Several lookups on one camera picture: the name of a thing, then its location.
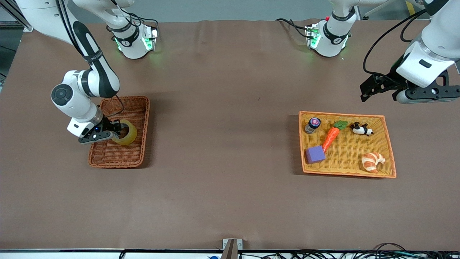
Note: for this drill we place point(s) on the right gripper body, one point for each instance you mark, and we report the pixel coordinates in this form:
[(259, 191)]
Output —
[(106, 125)]

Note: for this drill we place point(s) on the clear yellowish tape roll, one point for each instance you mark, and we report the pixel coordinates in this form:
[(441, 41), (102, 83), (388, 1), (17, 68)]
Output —
[(131, 135)]

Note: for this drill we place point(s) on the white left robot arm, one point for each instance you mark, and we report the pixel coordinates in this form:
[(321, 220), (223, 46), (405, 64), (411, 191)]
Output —
[(330, 39)]

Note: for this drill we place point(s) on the brown wicker basket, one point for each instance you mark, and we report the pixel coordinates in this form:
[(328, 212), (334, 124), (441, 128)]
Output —
[(136, 108)]

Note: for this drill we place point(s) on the orange wicker basket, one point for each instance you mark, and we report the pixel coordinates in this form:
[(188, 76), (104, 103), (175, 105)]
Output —
[(348, 163)]

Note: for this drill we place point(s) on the black white panda toy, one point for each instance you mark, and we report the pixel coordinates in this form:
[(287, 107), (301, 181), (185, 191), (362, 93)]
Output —
[(361, 129)]

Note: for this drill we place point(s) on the orange toy carrot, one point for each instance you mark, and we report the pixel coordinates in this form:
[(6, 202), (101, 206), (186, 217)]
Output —
[(331, 136)]

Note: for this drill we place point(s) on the small dark jar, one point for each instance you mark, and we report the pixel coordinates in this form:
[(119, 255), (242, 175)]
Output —
[(312, 126)]

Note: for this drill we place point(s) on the toy croissant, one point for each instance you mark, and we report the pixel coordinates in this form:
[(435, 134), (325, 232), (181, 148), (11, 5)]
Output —
[(372, 162)]

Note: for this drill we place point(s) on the purple foam block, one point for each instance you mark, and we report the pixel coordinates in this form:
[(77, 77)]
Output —
[(315, 155)]

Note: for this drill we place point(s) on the aluminium frame profile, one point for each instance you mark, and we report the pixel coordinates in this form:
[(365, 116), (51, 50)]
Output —
[(25, 26)]

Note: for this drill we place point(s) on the grey metal bracket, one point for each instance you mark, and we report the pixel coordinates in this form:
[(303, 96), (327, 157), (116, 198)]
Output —
[(232, 248)]

